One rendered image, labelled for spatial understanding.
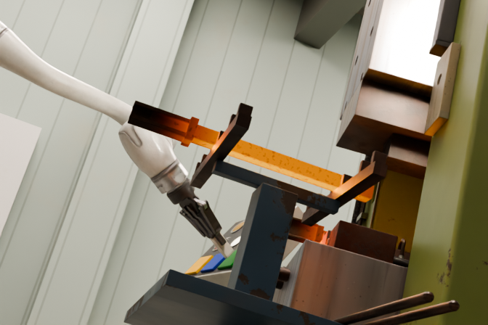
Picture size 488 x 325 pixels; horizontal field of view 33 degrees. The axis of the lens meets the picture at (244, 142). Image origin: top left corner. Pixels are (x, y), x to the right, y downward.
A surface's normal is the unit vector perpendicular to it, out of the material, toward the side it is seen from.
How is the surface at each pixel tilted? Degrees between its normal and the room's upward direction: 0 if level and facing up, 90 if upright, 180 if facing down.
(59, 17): 90
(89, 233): 90
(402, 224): 90
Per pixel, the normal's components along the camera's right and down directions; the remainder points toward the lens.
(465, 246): 0.11, -0.37
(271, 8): 0.33, -0.29
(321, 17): -0.25, 0.89
